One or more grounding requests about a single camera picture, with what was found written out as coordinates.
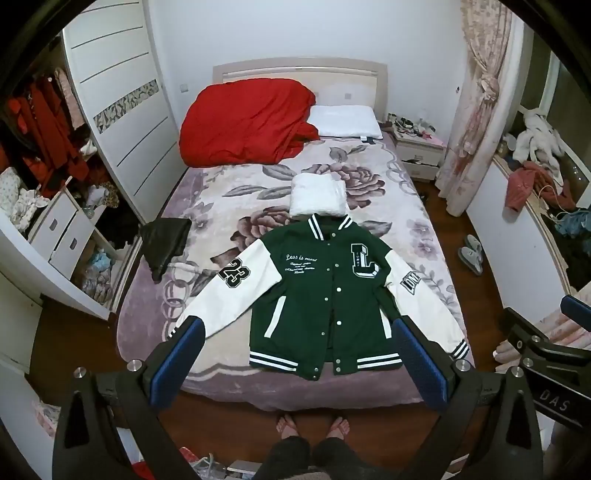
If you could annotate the folded white fluffy cloth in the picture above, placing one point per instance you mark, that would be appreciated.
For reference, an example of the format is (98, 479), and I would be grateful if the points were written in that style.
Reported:
(317, 196)

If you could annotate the red duvet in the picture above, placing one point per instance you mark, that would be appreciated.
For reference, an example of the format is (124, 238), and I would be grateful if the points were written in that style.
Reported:
(244, 120)

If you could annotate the grey slipper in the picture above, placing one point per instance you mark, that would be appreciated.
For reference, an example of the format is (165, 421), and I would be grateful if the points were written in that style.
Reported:
(471, 263)
(473, 244)

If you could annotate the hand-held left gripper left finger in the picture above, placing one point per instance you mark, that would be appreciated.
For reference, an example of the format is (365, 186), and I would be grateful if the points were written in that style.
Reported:
(178, 360)

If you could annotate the person's right leg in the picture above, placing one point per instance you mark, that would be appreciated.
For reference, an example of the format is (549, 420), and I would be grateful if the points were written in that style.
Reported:
(339, 461)

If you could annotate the white window sill cabinet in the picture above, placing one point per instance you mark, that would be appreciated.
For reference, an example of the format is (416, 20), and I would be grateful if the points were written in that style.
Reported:
(508, 240)

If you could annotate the hanging red clothes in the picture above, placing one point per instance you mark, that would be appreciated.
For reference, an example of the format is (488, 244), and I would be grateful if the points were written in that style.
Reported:
(44, 129)

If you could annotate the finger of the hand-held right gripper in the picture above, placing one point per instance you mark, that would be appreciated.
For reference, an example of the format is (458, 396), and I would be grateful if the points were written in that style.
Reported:
(576, 313)
(521, 330)

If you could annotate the green and white varsity jacket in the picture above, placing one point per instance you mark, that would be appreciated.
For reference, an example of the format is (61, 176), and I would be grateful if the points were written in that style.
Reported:
(304, 295)

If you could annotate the black garment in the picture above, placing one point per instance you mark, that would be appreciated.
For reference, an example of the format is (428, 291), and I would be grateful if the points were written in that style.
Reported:
(161, 240)

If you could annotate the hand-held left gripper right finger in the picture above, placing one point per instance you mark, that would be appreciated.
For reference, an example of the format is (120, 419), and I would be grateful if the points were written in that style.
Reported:
(422, 369)

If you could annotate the teal cloth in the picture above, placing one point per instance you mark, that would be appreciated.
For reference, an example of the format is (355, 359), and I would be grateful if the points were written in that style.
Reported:
(570, 224)

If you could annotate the person's left leg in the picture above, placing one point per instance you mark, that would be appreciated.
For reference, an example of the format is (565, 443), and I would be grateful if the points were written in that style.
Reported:
(288, 459)

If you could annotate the white nightstand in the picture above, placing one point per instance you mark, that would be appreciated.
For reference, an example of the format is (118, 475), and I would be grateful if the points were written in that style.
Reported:
(418, 152)

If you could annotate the pink striped quilt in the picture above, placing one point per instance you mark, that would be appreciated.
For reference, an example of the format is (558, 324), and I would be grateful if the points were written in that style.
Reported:
(551, 325)

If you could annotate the person's leg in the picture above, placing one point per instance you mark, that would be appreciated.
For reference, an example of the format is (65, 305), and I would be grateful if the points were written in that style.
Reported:
(339, 461)
(288, 459)

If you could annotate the white bed headboard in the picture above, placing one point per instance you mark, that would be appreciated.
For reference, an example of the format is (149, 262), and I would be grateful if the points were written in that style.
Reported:
(300, 69)

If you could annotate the white sliding door wardrobe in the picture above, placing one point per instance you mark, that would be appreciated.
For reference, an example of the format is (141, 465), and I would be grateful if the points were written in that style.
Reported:
(124, 115)

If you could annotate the pile of pale folded clothes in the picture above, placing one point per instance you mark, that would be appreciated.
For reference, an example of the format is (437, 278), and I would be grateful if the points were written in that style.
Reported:
(99, 272)

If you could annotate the pink floral curtain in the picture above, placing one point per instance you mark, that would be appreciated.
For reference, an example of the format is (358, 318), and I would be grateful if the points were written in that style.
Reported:
(480, 115)

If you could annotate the white drawer unit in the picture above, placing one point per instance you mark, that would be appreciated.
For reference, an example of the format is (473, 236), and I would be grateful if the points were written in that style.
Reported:
(60, 235)

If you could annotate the person's left foot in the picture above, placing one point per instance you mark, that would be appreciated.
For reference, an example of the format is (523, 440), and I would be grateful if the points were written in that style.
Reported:
(288, 427)

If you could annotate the white pillow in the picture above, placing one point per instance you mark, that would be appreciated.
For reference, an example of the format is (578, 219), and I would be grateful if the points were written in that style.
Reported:
(344, 121)

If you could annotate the dusty red garment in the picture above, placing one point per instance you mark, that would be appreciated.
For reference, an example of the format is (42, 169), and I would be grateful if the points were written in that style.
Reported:
(521, 184)

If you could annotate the bed with floral blanket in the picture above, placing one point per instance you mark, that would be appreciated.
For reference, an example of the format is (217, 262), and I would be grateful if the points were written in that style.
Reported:
(231, 194)

